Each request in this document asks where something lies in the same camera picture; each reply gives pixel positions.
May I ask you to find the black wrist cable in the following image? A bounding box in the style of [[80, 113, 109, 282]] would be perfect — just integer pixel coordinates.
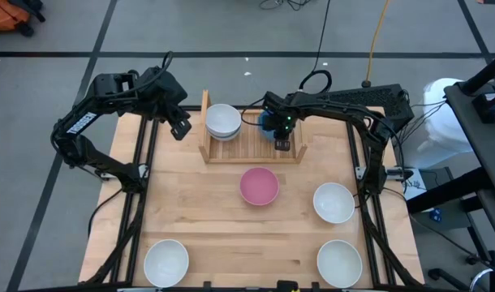
[[121, 50, 174, 98], [240, 98, 269, 127]]

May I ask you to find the silver right arm base bracket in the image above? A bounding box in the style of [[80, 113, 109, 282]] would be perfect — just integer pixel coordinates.
[[355, 165, 415, 182]]

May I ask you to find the silver left arm base bracket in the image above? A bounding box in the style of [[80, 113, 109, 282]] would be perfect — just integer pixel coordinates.
[[95, 164, 149, 182]]

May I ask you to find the white printed paper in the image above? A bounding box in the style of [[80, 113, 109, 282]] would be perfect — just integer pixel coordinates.
[[403, 168, 429, 202]]

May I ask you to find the black left base cable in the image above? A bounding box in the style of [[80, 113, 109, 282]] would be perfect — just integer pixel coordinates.
[[87, 187, 125, 240]]

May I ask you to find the black tangled cable bundle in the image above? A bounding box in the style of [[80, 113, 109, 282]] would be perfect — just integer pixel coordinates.
[[257, 0, 313, 12]]

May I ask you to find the black desk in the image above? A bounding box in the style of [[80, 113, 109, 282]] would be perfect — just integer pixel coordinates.
[[405, 48, 495, 260]]

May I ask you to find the blue ceramic bowl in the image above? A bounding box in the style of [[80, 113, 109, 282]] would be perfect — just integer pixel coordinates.
[[257, 111, 277, 143]]

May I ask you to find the white plastic bag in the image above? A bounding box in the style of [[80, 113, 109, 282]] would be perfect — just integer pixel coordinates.
[[422, 77, 476, 167]]

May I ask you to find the pink ceramic bowl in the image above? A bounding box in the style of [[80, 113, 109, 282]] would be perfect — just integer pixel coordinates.
[[239, 166, 281, 207]]

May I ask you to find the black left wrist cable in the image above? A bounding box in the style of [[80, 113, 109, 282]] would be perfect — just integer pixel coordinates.
[[121, 50, 174, 98]]

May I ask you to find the black box with label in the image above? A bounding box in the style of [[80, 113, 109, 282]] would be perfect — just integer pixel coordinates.
[[471, 91, 495, 125]]

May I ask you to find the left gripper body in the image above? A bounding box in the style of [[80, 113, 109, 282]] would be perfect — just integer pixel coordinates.
[[144, 67, 190, 122]]

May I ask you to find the black perforated computer case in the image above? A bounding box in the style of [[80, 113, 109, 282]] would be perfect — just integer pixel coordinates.
[[312, 84, 415, 131]]

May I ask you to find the wooden slatted shelf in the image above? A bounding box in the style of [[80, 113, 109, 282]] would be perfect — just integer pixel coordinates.
[[197, 88, 308, 165]]

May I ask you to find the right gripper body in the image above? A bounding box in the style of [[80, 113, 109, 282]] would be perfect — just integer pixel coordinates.
[[263, 92, 299, 141]]

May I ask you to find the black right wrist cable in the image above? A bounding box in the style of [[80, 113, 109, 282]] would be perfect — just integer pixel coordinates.
[[240, 98, 269, 127]]

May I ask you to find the white ceramic bowl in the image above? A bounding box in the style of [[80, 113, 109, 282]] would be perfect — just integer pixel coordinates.
[[143, 238, 190, 289], [312, 182, 355, 225], [316, 238, 364, 289], [205, 103, 243, 139]]

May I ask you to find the black metal table frame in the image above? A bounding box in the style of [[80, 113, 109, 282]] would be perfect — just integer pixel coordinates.
[[83, 104, 425, 292]]

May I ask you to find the yellow floor cable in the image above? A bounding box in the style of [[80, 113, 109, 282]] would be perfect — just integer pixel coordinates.
[[360, 0, 393, 89]]

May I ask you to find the black floor cable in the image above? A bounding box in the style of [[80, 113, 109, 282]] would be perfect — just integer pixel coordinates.
[[298, 0, 333, 95]]

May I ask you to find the black office chair base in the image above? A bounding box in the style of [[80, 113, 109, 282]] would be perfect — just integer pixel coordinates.
[[428, 249, 495, 292]]

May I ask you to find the black yellow small device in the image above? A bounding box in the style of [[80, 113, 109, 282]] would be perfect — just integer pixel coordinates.
[[276, 279, 300, 292]]

